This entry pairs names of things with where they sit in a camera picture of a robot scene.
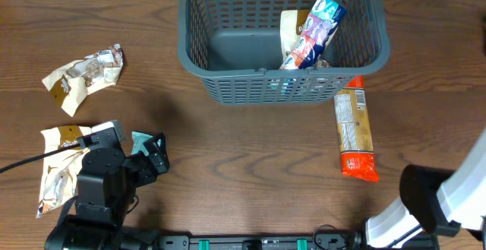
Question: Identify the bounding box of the grey plastic basket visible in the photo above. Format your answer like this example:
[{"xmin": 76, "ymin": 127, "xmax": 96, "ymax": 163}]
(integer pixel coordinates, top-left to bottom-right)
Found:
[{"xmin": 178, "ymin": 0, "xmax": 390, "ymax": 105}]

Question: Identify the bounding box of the beige nut snack bag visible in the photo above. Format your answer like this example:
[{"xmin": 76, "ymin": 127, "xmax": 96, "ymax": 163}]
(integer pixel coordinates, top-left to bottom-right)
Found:
[{"xmin": 279, "ymin": 9, "xmax": 331, "ymax": 68}]

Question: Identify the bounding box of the orange tan cracker package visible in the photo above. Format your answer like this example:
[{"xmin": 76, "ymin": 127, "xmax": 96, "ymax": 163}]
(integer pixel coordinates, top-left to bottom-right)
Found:
[{"xmin": 333, "ymin": 76, "xmax": 380, "ymax": 182}]

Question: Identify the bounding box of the blue tissue multipack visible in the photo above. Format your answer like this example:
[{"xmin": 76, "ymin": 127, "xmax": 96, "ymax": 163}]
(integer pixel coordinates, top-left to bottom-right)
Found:
[{"xmin": 279, "ymin": 0, "xmax": 346, "ymax": 70}]

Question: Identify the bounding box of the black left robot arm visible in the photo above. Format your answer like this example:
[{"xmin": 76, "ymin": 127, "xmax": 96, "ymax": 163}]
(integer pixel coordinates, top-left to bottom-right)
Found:
[{"xmin": 44, "ymin": 128, "xmax": 170, "ymax": 249}]

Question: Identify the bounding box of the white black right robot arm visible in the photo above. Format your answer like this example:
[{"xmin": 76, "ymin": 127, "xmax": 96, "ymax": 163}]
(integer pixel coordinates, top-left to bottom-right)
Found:
[{"xmin": 350, "ymin": 134, "xmax": 485, "ymax": 249}]

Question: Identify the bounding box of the small teal white packet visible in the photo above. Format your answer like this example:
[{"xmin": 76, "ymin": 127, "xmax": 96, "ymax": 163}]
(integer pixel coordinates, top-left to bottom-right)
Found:
[{"xmin": 131, "ymin": 131, "xmax": 153, "ymax": 156}]

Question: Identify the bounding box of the beige brown snack bag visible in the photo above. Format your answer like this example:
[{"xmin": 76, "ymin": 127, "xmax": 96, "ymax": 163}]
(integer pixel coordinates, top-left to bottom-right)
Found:
[{"xmin": 36, "ymin": 125, "xmax": 92, "ymax": 218}]

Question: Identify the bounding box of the crumpled beige snack bag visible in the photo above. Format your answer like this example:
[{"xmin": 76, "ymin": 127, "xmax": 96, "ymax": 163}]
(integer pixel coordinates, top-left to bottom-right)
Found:
[{"xmin": 42, "ymin": 43, "xmax": 124, "ymax": 117}]

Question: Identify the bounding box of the black left camera cable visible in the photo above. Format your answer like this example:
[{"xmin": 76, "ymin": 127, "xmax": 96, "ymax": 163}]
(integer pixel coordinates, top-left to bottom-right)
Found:
[{"xmin": 0, "ymin": 142, "xmax": 83, "ymax": 174}]

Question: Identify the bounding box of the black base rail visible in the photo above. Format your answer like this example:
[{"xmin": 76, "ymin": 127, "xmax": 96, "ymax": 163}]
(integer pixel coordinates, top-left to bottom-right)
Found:
[{"xmin": 158, "ymin": 224, "xmax": 441, "ymax": 250}]

